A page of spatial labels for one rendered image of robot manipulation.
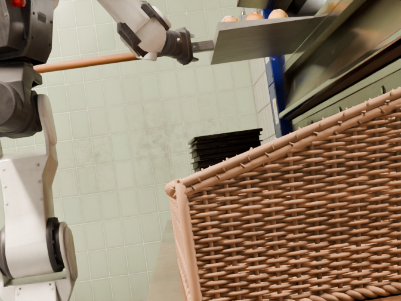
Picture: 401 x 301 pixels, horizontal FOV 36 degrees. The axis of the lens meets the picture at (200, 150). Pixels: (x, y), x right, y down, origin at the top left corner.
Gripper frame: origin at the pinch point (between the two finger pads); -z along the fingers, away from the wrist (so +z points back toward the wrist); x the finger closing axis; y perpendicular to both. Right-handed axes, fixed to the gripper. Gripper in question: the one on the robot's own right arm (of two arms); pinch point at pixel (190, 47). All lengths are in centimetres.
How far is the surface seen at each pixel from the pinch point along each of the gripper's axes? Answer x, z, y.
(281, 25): 1.6, 0.5, 35.3
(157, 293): 62, 110, 58
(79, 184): 38, -64, -122
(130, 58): 0.6, 10.9, -17.9
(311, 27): 3.9, -3.4, 43.3
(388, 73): 30, 46, 78
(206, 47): 0.6, -4.1, 4.2
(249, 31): 1.6, 4.8, 25.8
